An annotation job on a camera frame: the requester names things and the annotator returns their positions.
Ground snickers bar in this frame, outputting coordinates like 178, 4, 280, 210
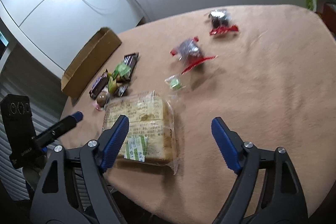
89, 71, 109, 100

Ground packaged bread slices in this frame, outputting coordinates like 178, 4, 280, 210
102, 91, 179, 173

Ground round chocolate ball toy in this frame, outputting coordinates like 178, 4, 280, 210
93, 91, 110, 111

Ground yellow green candy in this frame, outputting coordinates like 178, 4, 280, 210
108, 77, 118, 94

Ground small dark candy bar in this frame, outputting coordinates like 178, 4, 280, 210
113, 84, 129, 98

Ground green candy packet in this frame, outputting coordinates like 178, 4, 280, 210
112, 62, 131, 82

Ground cardboard box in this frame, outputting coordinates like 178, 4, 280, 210
61, 27, 122, 99

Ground white cabinet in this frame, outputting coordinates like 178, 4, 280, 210
1, 0, 143, 77

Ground small green candy in clear wrap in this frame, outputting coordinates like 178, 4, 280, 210
165, 75, 185, 91

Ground red dark snack packet near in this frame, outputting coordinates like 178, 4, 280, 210
170, 36, 217, 75

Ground red dark snack packet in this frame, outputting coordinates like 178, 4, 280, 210
170, 36, 217, 75
208, 9, 239, 36

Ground red dark snack packet far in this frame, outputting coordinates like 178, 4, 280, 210
208, 9, 239, 36

